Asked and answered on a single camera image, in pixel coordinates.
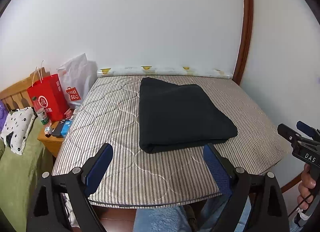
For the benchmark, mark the small figurine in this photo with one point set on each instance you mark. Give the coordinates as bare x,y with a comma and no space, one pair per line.
48,131

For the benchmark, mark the red paper bag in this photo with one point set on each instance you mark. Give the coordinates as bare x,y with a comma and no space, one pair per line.
48,97

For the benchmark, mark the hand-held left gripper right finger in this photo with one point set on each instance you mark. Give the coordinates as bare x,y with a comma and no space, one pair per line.
217,169

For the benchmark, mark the grey striped mattress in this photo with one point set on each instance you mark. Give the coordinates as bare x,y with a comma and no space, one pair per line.
112,127

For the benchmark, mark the person's blue jeans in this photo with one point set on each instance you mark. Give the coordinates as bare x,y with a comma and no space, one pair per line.
160,219

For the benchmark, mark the green blanket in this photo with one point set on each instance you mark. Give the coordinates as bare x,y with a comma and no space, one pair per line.
17,172

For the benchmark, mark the rolled white printed mat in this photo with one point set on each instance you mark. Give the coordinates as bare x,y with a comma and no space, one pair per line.
165,70

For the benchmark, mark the black sweatshirt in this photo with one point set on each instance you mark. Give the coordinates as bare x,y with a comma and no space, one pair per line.
180,114

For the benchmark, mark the wooden nightstand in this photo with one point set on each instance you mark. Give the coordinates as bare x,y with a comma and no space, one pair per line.
51,144

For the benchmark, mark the pink cup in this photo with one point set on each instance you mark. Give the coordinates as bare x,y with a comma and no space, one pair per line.
68,114

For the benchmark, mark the small blue box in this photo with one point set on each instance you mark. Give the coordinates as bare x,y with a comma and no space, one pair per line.
67,127

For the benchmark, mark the white plastic bag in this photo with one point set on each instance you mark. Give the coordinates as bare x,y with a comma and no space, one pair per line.
75,79

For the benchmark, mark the plastic water bottle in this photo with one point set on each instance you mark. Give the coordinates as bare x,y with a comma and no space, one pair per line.
42,115

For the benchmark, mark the dark blue phone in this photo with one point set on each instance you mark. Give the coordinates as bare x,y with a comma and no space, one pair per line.
58,129

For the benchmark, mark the brown wooden baseboard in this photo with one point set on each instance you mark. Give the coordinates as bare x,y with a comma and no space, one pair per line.
291,183

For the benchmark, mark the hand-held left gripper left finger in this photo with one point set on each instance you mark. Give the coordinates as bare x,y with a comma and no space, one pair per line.
98,169

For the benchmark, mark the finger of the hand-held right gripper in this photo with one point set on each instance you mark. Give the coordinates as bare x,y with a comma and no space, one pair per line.
307,128
288,133

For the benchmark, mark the purple plush toy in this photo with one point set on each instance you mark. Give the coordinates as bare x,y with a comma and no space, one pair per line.
3,117

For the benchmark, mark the white floral pillow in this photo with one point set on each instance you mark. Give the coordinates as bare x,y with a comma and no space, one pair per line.
17,129

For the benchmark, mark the wooden headboard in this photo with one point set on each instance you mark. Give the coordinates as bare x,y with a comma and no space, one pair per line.
17,94

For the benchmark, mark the person's right hand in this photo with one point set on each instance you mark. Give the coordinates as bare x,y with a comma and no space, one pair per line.
306,184

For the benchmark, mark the brown wooden door frame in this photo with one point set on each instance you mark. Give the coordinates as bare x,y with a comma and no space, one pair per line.
246,26

